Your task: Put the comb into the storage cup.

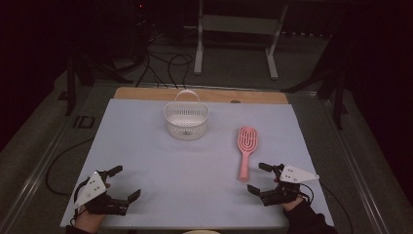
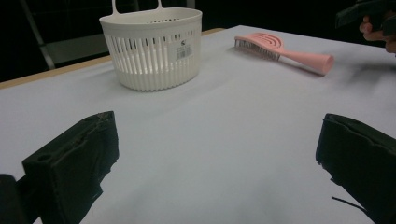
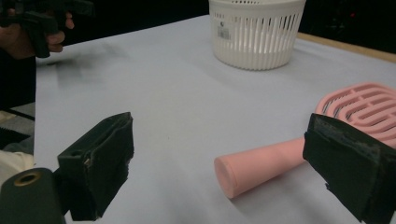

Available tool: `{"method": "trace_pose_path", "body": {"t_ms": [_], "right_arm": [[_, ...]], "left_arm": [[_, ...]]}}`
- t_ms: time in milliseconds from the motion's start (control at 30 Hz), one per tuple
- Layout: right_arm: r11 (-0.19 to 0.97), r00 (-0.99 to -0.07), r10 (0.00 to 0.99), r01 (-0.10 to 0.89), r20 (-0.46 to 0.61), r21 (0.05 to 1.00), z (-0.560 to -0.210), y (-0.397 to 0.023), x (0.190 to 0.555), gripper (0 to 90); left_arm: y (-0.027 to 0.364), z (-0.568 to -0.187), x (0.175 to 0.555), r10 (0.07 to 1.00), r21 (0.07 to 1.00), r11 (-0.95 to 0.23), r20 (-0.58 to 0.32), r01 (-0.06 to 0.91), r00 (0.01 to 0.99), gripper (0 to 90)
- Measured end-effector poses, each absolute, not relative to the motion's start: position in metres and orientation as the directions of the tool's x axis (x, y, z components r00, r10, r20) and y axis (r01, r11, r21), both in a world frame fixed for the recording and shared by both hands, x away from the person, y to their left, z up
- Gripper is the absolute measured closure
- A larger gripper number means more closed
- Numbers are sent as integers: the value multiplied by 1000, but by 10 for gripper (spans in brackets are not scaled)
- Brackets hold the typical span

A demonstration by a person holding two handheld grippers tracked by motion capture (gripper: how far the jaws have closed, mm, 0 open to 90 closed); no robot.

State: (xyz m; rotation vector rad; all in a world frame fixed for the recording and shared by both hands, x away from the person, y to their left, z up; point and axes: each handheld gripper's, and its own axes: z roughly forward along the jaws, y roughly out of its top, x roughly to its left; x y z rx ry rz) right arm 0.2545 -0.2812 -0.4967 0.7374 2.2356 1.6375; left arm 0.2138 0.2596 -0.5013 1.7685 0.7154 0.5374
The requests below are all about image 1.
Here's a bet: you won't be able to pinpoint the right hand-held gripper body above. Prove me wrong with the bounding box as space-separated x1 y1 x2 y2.
259 164 320 207

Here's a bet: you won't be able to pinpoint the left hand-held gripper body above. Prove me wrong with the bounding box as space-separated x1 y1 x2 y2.
73 170 130 216

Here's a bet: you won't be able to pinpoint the pink hairbrush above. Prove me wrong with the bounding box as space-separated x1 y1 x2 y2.
237 126 259 182

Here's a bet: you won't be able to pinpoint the white plastic basket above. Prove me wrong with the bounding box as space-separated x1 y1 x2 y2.
164 89 210 141

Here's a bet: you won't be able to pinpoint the person's right hand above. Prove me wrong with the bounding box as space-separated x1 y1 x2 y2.
281 194 306 213

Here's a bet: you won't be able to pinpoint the person's left hand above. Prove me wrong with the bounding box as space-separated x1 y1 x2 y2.
73 205 106 234

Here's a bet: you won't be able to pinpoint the pale round object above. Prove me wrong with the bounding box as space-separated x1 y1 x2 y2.
181 229 222 234

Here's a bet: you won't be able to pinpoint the black metal stand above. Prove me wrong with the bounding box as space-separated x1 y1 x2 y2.
57 48 134 117
281 30 351 131

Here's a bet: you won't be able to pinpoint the white metal stand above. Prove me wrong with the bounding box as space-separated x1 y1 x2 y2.
193 0 289 81

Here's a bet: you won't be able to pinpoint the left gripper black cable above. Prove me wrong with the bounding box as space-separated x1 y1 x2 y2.
73 181 86 228

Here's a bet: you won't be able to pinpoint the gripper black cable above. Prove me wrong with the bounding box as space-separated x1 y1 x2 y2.
298 182 316 205
73 181 86 228

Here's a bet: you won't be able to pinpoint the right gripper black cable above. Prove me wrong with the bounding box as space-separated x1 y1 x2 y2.
298 182 316 205

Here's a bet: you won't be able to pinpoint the thin black floor cable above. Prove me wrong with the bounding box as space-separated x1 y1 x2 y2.
319 182 356 234

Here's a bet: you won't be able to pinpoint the black floor cables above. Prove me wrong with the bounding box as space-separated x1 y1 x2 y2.
135 30 195 90

